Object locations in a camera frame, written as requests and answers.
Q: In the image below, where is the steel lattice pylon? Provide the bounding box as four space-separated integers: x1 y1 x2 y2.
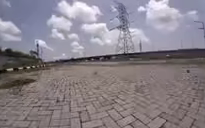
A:
109 0 136 55

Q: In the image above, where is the grey brick paved ground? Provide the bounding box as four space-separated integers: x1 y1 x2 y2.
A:
0 61 205 128

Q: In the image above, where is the long elevated road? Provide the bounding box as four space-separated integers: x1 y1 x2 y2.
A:
55 47 205 63

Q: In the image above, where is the black and white kerb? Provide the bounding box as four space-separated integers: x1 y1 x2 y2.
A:
0 63 47 76

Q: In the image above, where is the row of trees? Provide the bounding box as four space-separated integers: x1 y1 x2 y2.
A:
0 46 44 64

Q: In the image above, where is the grass strip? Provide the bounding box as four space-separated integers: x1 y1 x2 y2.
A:
0 66 54 94

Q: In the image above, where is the street lamp pole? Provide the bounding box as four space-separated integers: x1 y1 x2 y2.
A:
193 20 205 50

